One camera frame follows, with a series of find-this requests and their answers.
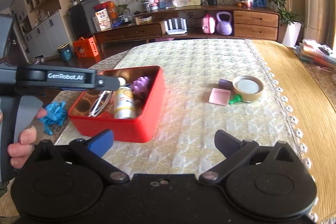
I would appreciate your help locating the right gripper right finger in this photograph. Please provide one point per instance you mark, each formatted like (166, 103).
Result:
(237, 153)

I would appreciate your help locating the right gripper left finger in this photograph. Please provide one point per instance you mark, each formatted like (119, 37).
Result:
(91, 152)

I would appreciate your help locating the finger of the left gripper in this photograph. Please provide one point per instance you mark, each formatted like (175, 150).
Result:
(106, 83)

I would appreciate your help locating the white framed sunglasses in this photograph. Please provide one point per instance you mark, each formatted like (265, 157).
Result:
(104, 98)

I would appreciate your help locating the white yellow lotion bottle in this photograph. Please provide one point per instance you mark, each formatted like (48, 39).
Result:
(123, 103)

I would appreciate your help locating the purple spiky monster toy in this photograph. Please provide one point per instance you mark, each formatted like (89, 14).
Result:
(141, 87)

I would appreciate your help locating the pink ribbed soap dish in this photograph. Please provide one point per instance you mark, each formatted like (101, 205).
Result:
(219, 97)

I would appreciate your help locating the purple rectangular block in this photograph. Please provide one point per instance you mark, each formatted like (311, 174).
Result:
(225, 84)

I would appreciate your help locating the person's left hand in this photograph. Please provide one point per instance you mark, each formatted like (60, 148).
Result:
(20, 151)

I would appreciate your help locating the orange gift bag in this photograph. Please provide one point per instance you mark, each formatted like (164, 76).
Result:
(85, 47)

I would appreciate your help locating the blue rubber glove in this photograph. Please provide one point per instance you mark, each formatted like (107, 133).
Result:
(56, 115)

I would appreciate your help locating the green toy piece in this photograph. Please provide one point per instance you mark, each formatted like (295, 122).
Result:
(235, 99)

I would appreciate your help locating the red metal storage box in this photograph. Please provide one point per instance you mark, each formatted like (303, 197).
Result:
(138, 130)

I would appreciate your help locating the cream quilted table mat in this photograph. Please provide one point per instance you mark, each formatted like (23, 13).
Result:
(183, 140)

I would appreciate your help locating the black mini fridge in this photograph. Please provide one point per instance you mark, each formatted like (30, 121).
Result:
(81, 18)

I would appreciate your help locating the white wifi router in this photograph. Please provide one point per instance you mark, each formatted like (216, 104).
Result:
(175, 26)

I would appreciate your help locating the stack of colourful books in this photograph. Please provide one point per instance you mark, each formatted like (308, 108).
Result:
(310, 51)

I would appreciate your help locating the purple kettlebell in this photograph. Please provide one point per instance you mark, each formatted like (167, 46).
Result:
(224, 26)

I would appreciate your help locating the wooden tv cabinet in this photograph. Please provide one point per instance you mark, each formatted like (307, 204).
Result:
(246, 23)

